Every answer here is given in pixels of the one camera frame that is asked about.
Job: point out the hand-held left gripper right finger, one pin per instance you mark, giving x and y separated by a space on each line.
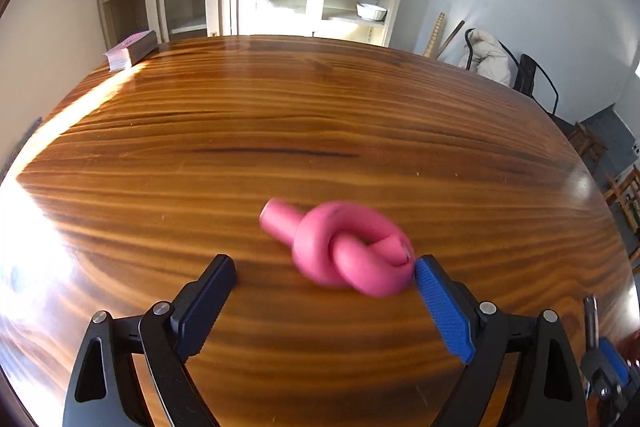
442 307

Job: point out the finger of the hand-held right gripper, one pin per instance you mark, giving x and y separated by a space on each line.
612 357

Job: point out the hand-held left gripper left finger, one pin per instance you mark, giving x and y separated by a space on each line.
210 302

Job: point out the pink knot toy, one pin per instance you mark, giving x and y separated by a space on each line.
345 247

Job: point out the wooden chair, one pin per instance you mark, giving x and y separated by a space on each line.
625 197

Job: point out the wooden stool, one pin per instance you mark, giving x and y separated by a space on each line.
585 137

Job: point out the foam puzzle mat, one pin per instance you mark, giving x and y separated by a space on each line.
31 129

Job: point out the white jacket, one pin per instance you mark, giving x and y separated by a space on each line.
487 54

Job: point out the wooden stick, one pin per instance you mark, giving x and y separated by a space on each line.
450 39

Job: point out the white bowl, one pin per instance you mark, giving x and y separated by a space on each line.
371 12

